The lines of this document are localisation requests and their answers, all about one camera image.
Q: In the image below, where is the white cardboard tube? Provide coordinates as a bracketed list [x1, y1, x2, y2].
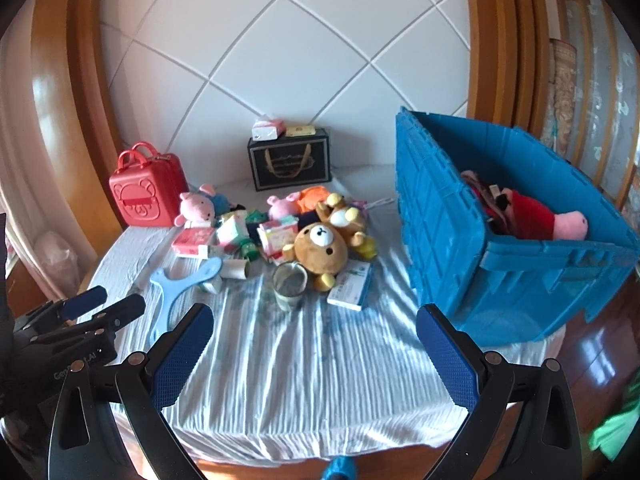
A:
[219, 259, 250, 281]

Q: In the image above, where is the paracetamol tablets box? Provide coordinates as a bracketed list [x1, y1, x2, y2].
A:
[326, 259, 372, 311]

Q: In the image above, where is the large brown bear plush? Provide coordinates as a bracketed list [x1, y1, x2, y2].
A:
[282, 222, 348, 292]

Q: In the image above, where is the teal pink tissue pack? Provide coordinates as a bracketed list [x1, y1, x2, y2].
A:
[215, 210, 250, 252]

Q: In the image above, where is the clear plastic bag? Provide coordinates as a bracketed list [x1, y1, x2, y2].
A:
[35, 231, 79, 289]

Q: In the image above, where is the pink flower tissue pack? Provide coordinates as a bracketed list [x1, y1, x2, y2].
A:
[171, 226, 216, 259]

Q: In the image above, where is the pink pig plush blue shirt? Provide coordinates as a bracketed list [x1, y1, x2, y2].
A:
[174, 184, 238, 229]

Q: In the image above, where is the red piggy suitcase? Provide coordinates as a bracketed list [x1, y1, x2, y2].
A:
[108, 142, 189, 228]

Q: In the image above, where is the green jar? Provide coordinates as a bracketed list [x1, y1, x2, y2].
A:
[239, 238, 262, 261]

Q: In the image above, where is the pig plush red dress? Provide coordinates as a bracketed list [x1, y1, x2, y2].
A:
[496, 188, 589, 242]

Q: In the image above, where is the pink pig plush orange shirt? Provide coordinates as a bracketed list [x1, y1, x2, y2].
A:
[267, 185, 331, 220]

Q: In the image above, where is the black gift bag box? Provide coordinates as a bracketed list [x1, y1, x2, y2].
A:
[247, 128, 332, 191]

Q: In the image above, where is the small brown bear plush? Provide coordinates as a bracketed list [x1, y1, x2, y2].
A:
[316, 193, 367, 248]

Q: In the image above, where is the pink white tissue box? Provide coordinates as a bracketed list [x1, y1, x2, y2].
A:
[250, 117, 286, 142]

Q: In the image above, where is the small yellow box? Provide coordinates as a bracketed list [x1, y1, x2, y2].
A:
[285, 125, 316, 138]

